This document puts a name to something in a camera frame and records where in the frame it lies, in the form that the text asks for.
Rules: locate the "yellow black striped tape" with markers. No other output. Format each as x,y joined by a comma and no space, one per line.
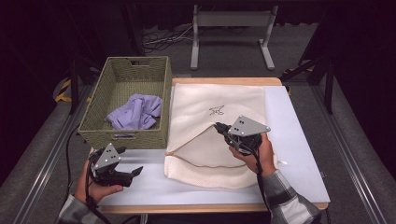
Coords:
63,98

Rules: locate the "aluminium floor rail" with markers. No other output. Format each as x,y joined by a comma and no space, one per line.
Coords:
46,168
351,168

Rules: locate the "person's left hand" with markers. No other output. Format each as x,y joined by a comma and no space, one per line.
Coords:
90,189

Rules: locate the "black stand post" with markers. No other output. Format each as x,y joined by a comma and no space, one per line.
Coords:
74,87

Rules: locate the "wooden table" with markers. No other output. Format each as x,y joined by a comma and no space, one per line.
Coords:
230,81

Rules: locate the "person's right hand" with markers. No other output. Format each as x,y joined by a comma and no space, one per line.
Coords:
264,161

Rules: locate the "black stand frame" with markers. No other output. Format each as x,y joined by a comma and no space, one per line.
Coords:
328,93

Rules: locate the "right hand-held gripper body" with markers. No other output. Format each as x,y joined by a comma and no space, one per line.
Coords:
247,127

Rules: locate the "green woven basket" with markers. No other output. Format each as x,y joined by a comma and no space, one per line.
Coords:
124,77

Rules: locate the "purple garment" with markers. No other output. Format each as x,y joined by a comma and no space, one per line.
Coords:
134,113

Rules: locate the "cream mesh laundry bag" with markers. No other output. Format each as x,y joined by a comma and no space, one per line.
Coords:
199,99

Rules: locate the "grey metal stand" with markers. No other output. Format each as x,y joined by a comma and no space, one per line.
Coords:
232,18

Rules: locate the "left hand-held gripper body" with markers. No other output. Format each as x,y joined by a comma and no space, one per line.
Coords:
107,158

